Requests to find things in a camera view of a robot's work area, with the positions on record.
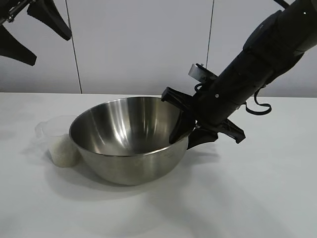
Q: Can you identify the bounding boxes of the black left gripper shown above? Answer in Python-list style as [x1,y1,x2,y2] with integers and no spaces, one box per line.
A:
[0,0,72,66]

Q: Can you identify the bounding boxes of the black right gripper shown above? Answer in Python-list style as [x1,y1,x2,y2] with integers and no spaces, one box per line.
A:
[160,51,246,151]

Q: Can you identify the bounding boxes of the stainless steel mixing bowl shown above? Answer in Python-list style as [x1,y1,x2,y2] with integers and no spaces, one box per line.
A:
[68,96,199,186]

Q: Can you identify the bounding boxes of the clear plastic measuring cup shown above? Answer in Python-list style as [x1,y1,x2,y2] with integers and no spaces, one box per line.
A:
[34,115,81,167]

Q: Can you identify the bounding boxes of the white rice grains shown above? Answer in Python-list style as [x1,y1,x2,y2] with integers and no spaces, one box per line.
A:
[48,133,81,167]

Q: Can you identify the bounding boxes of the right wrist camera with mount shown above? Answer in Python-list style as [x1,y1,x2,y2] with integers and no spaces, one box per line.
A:
[188,63,218,84]

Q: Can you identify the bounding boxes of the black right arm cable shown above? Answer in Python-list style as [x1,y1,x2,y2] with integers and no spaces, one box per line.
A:
[244,86,272,117]

